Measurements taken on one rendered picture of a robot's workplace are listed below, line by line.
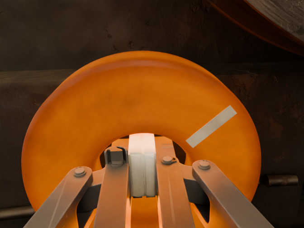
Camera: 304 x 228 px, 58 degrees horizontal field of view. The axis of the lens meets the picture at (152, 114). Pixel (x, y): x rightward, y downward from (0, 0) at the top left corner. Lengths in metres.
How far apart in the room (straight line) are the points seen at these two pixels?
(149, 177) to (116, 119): 0.04
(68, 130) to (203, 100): 0.08
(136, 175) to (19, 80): 0.17
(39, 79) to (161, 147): 0.15
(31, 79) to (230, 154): 0.19
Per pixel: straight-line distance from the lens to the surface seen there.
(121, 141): 0.18
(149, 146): 0.15
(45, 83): 0.27
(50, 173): 0.18
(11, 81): 0.29
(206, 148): 0.17
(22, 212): 0.33
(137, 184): 0.16
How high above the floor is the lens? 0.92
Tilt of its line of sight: 20 degrees down
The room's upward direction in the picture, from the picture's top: 2 degrees counter-clockwise
